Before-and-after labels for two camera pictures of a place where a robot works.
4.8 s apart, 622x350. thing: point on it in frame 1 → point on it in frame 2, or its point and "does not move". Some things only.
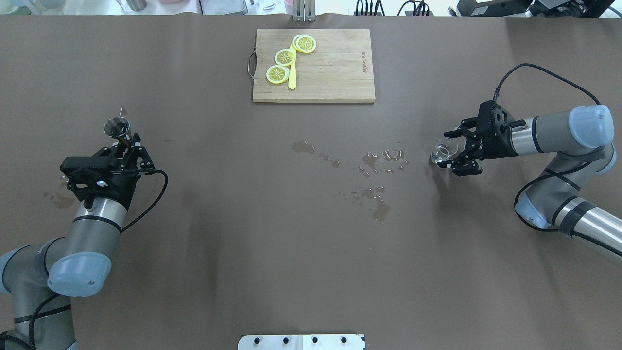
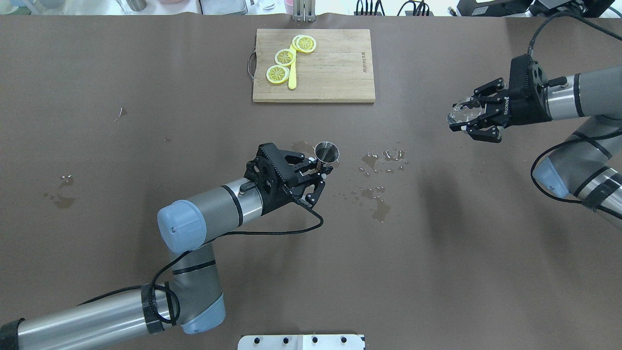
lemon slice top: (303, 43) does not move
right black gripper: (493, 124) → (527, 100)
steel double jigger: (117, 127) → (326, 152)
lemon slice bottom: (277, 74) does not move
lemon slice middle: (285, 57) does not move
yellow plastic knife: (292, 79) does not move
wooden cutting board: (339, 70) does not move
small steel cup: (137, 5) does not move
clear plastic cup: (447, 148) → (457, 114)
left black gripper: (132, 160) → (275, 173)
